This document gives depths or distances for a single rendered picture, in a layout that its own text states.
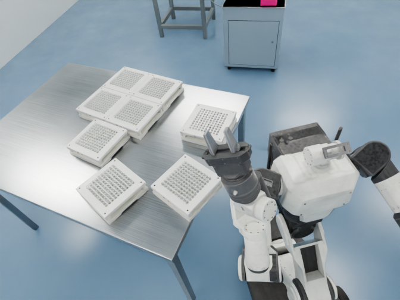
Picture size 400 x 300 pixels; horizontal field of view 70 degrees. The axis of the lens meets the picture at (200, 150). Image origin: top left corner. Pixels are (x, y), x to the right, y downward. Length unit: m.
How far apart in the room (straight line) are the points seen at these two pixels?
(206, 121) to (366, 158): 0.83
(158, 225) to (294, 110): 2.14
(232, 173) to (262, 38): 2.74
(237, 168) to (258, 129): 2.19
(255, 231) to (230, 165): 0.24
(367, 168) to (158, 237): 0.87
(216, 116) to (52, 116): 1.08
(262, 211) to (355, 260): 1.61
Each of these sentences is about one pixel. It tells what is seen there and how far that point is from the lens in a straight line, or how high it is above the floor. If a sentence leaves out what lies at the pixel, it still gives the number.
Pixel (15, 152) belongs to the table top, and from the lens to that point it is 2.01.
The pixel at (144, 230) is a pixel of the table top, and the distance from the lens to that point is 1.36.
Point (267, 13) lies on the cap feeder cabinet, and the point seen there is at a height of 0.70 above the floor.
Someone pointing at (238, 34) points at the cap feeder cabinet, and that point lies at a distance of 3.36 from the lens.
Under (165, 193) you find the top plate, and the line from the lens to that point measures 1.34.
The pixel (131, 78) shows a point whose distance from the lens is 2.03.
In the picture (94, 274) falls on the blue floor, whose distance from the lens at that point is 2.36.
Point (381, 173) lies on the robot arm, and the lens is 1.18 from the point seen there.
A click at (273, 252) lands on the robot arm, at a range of 1.00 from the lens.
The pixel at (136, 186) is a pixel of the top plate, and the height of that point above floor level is 0.95.
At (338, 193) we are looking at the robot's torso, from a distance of 1.08.
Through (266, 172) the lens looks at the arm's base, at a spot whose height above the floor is 1.25.
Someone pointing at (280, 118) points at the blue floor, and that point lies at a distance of 3.00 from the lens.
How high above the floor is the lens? 2.06
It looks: 49 degrees down
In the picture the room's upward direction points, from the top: 9 degrees counter-clockwise
